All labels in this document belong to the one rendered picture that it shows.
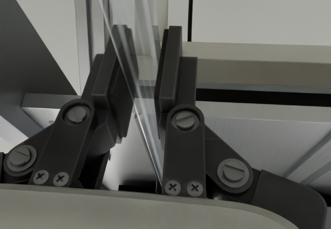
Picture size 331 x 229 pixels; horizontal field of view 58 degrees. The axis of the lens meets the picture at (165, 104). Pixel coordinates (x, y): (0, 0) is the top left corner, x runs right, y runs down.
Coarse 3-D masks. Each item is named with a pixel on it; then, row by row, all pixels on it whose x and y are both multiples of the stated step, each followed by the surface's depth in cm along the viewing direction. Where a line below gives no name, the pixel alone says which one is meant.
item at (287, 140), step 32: (32, 96) 18; (64, 96) 18; (224, 96) 23; (256, 96) 22; (288, 96) 22; (320, 96) 21; (224, 128) 18; (256, 128) 17; (288, 128) 17; (320, 128) 16; (128, 160) 25; (256, 160) 22; (288, 160) 22; (320, 160) 21; (320, 192) 29
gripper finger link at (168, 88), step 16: (176, 32) 12; (176, 48) 11; (160, 64) 11; (176, 64) 11; (192, 64) 12; (160, 80) 10; (176, 80) 10; (192, 80) 11; (160, 96) 10; (176, 96) 11; (192, 96) 11; (160, 112) 10; (160, 128) 10; (208, 128) 10; (208, 144) 10; (224, 144) 9; (208, 160) 9; (224, 160) 9; (240, 160) 9; (208, 176) 9; (224, 176) 9; (240, 176) 9; (208, 192) 10; (224, 192) 9; (240, 192) 9
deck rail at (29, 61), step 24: (0, 0) 15; (0, 24) 15; (24, 24) 17; (0, 48) 15; (24, 48) 18; (0, 72) 16; (24, 72) 18; (48, 72) 21; (0, 96) 16; (0, 120) 16; (24, 120) 18
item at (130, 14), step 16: (112, 0) 8; (128, 0) 8; (144, 0) 8; (112, 16) 9; (128, 16) 8; (144, 16) 8; (112, 32) 9; (128, 32) 9; (144, 32) 9; (128, 48) 10; (144, 48) 10; (160, 48) 11; (128, 64) 11; (144, 64) 10; (128, 80) 12; (144, 80) 11; (144, 96) 13; (144, 112) 14; (144, 128) 16; (160, 144) 18; (160, 160) 20; (160, 176) 24
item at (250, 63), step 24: (192, 0) 83; (192, 48) 66; (216, 48) 67; (240, 48) 68; (264, 48) 69; (288, 48) 70; (312, 48) 71; (216, 72) 52; (240, 72) 52; (264, 72) 51; (288, 72) 51; (312, 72) 51
